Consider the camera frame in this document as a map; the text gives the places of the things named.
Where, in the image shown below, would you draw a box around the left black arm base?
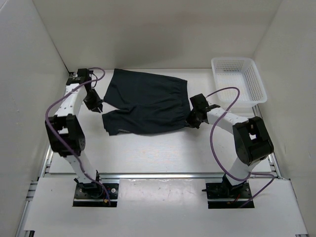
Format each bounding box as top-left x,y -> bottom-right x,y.
73,178 -> 119,207

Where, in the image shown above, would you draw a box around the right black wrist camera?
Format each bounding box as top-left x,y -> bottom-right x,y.
190,93 -> 209,111

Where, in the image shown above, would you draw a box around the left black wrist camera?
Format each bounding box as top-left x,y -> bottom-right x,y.
73,68 -> 93,84

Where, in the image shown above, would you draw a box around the front aluminium rail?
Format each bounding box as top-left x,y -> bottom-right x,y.
43,172 -> 276,179

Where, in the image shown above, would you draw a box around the white perforated plastic basket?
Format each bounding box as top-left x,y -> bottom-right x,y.
211,57 -> 267,110

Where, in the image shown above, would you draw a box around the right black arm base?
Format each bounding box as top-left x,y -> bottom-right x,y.
201,182 -> 254,209

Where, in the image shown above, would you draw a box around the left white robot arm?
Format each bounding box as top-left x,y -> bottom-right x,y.
45,69 -> 104,198

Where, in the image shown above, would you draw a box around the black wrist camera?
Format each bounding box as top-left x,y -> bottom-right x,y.
73,68 -> 93,84
190,93 -> 209,111

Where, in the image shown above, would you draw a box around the dark navy sport shorts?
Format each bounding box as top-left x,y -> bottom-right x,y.
102,69 -> 191,136

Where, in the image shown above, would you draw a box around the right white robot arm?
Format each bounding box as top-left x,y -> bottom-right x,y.
186,106 -> 274,198

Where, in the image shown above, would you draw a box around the left aluminium frame rail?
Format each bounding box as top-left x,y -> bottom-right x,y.
14,71 -> 76,237

